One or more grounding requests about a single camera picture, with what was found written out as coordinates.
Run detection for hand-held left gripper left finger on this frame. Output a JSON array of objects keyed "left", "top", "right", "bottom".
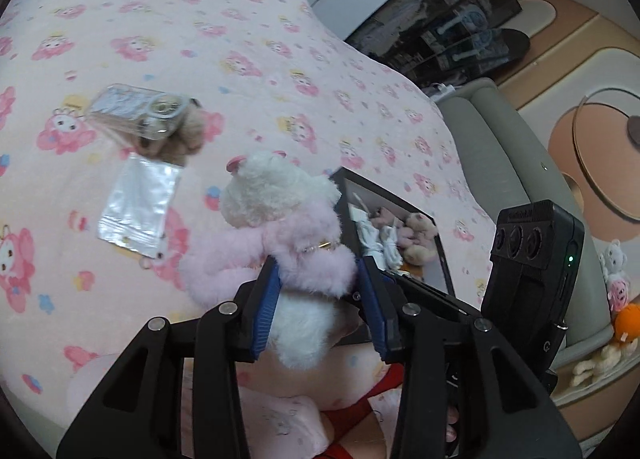
[{"left": 55, "top": 256, "right": 281, "bottom": 459}]

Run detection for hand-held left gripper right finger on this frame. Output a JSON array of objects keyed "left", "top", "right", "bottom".
[{"left": 356, "top": 256, "right": 583, "bottom": 459}]

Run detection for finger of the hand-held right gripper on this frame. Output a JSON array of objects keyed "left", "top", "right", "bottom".
[{"left": 390, "top": 271, "right": 483, "bottom": 325}]

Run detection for pink and white plush toy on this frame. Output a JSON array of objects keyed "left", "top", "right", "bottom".
[{"left": 180, "top": 150, "right": 358, "bottom": 370}]

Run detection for dark grey cardboard box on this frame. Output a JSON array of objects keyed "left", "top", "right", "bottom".
[{"left": 331, "top": 166, "right": 457, "bottom": 347}]

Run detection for white and pink bunny plush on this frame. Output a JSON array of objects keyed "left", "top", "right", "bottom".
[{"left": 597, "top": 239, "right": 631, "bottom": 312}]

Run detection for pink cloth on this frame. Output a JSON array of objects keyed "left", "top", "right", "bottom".
[{"left": 372, "top": 206, "right": 401, "bottom": 227}]

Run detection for red garment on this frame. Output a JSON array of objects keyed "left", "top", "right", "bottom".
[{"left": 320, "top": 364, "right": 406, "bottom": 459}]

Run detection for cream plush toy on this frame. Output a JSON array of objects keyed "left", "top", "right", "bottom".
[{"left": 570, "top": 339, "right": 626, "bottom": 387}]

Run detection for orange plush toy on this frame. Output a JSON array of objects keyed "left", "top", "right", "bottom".
[{"left": 612, "top": 304, "right": 640, "bottom": 355}]

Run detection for grey padded headboard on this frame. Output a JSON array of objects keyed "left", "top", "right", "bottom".
[{"left": 435, "top": 78, "right": 640, "bottom": 375}]

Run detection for clear zip bag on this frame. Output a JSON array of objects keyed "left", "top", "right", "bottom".
[{"left": 97, "top": 154, "right": 182, "bottom": 260}]

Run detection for pink printed blanket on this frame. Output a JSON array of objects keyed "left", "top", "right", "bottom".
[{"left": 0, "top": 0, "right": 501, "bottom": 440}]

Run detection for clear phone case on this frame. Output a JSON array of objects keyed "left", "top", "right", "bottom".
[{"left": 87, "top": 84, "right": 201, "bottom": 142}]

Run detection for glass display cabinet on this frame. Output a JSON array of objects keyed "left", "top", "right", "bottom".
[{"left": 345, "top": 0, "right": 531, "bottom": 90}]

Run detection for white cable bundle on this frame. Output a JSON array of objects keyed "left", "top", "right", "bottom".
[{"left": 349, "top": 194, "right": 403, "bottom": 270}]

